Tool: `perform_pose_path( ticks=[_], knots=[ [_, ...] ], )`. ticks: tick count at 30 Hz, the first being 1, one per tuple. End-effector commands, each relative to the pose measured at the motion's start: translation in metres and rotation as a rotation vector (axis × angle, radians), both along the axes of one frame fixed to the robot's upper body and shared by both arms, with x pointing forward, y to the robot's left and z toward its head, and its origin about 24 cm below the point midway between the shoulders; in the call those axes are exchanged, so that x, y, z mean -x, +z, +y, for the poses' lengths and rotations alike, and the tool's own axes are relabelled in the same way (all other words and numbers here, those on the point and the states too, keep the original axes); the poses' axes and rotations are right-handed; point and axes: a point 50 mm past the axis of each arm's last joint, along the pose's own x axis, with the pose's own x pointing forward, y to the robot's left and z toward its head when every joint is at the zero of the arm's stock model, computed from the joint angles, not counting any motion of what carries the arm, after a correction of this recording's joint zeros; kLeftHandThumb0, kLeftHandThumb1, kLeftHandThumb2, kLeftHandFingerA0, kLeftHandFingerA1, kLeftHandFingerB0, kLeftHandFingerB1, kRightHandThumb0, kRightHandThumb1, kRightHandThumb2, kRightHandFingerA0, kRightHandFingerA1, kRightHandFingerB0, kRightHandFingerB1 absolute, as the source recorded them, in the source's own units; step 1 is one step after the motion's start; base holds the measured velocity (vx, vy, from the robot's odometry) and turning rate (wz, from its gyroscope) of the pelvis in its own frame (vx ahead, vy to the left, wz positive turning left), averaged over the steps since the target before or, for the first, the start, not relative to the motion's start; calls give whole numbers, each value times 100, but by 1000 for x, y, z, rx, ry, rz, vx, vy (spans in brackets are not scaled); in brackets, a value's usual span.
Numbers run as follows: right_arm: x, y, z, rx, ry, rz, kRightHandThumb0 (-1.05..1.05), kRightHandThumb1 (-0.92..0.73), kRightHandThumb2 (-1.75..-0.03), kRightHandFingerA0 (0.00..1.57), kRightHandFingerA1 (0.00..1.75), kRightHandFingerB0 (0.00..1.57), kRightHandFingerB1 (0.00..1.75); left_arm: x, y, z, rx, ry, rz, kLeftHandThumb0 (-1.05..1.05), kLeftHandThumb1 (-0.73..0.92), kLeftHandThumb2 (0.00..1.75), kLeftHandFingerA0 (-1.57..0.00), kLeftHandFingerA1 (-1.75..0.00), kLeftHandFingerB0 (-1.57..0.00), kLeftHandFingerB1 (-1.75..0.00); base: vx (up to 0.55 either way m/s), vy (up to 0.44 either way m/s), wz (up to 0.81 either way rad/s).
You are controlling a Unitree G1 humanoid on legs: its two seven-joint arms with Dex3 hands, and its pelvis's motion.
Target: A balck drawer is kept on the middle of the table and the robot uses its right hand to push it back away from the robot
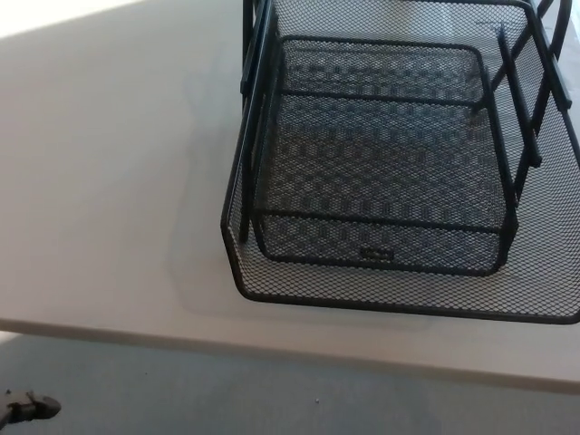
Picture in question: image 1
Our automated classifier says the black mesh sliding tray large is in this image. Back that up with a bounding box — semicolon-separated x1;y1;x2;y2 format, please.
220;0;580;326

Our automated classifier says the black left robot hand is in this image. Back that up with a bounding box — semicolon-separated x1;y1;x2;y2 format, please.
0;388;63;428

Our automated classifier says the black mesh tray with rim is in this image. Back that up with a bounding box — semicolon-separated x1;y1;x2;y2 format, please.
276;34;488;111

